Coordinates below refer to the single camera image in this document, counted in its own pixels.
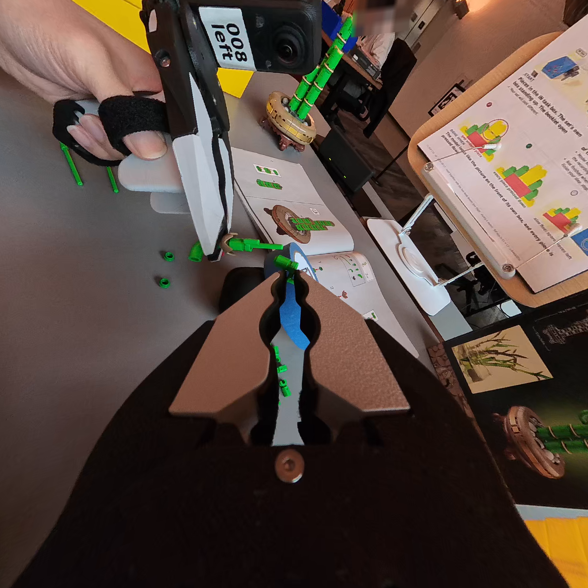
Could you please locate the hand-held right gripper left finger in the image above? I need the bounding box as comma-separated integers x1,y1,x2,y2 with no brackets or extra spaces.
169,271,282,445

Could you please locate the blue storage bin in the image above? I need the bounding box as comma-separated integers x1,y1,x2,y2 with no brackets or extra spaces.
322,0,358,52

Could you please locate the grey cabinet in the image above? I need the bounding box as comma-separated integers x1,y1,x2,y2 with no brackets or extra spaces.
404,0,456,49

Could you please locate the printed instruction sheet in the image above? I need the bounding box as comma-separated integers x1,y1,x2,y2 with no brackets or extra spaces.
418,14,588,295

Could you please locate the lego bamboo model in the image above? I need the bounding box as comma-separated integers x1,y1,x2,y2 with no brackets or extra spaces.
259,14,354,152

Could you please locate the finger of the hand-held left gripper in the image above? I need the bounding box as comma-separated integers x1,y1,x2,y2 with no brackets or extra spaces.
172,131,230,262
215,132,236,235

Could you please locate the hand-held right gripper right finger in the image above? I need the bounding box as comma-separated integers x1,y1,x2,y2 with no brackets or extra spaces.
293,271,411,445

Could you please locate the person's left hand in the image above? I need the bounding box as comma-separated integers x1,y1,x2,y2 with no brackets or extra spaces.
0,0,168,160

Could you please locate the white flat stand base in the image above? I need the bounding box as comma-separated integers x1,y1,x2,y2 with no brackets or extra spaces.
367,193,483,318

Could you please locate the green lego stem assembly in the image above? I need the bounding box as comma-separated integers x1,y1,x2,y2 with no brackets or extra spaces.
220,233,284,255

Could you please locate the yellow box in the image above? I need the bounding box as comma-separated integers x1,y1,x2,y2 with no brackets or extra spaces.
524,517,588,588
73,0,253,98

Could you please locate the black chair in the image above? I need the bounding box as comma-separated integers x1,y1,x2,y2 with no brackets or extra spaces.
363,39,417,138

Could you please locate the blue tape roll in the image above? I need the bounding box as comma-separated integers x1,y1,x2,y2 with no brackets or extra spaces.
263,242,321,351

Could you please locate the black lego box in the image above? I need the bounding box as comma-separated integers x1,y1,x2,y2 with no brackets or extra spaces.
443,294,588,511

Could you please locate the black electronic box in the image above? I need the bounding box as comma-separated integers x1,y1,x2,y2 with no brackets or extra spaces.
318,125,376,194

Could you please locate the black framed picture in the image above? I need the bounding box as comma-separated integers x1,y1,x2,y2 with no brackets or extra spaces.
428,82,466,118

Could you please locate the lego instruction booklet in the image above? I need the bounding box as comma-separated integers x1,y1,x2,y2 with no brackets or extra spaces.
230,147,421,359

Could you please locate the wooden book stand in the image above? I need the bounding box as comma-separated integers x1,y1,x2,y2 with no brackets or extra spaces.
408,31,588,308

